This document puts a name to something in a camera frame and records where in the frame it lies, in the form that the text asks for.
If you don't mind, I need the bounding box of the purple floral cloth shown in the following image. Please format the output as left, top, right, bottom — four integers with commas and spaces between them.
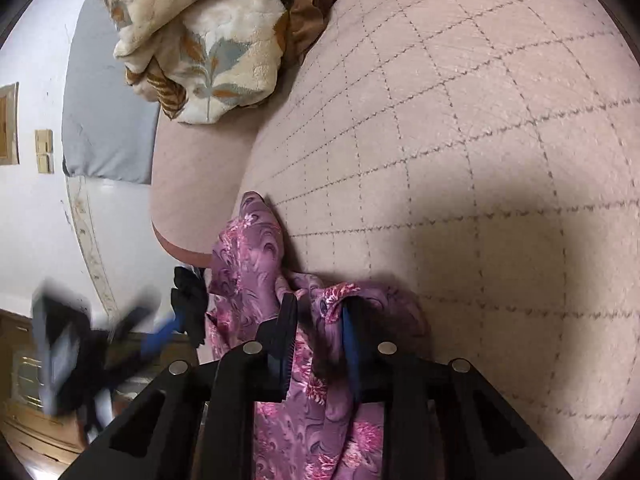
205, 191, 433, 480

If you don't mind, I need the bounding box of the cream floral fleece blanket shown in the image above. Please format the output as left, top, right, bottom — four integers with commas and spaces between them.
104, 0, 373, 125

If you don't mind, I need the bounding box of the grey pillow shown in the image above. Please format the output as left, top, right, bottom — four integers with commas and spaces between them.
61, 0, 161, 186

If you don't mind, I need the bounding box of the small framed wall picture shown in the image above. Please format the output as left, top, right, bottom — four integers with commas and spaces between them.
0, 82, 20, 166

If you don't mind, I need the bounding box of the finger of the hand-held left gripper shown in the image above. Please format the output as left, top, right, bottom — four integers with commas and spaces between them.
107, 287, 162, 343
112, 317, 182, 386

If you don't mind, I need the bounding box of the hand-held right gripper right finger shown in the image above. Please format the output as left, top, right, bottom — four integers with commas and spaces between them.
341, 299, 576, 480

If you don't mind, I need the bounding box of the patterned wall border strip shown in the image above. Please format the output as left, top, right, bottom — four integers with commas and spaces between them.
65, 176, 118, 313

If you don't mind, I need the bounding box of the wooden door with glass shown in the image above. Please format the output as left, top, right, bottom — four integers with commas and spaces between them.
0, 309, 201, 480

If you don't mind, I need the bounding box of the pink bolster cushion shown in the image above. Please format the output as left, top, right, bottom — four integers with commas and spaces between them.
149, 105, 268, 267

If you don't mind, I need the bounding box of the pink quilted bed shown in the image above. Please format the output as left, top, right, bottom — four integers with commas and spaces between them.
235, 0, 640, 480

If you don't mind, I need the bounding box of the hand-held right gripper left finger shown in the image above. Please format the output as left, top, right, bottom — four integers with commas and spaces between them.
60, 292, 301, 480

